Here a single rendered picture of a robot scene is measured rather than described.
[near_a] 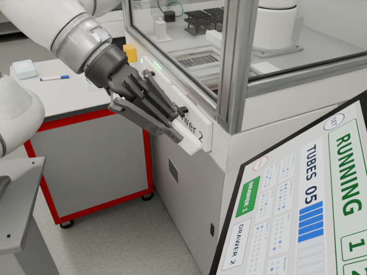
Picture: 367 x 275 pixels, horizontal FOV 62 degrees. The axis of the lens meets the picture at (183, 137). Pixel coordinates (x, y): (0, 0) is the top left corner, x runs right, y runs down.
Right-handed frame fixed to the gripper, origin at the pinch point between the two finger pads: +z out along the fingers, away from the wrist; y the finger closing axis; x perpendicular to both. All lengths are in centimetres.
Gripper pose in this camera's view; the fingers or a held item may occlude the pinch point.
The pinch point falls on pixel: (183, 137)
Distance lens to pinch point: 55.7
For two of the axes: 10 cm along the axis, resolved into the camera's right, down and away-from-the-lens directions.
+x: -6.1, 4.9, 6.2
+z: 7.2, 6.7, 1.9
